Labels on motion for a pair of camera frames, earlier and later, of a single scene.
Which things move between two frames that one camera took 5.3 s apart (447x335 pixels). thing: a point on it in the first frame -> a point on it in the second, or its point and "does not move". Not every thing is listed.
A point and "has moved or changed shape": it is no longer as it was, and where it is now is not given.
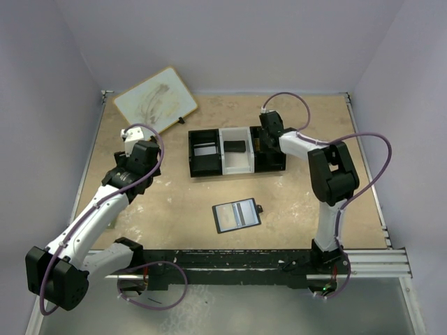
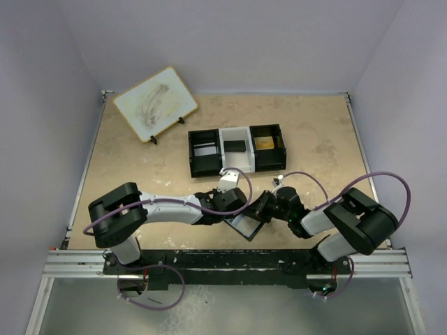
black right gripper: [265, 142] -> [262, 203]
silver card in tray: [204, 151] does not move
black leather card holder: [237, 215] has moved or changed shape
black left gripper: [120, 155] -> [239, 203]
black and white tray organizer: [232, 151] does not move
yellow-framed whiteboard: [159, 100] does not move
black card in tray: [235, 146] does not move
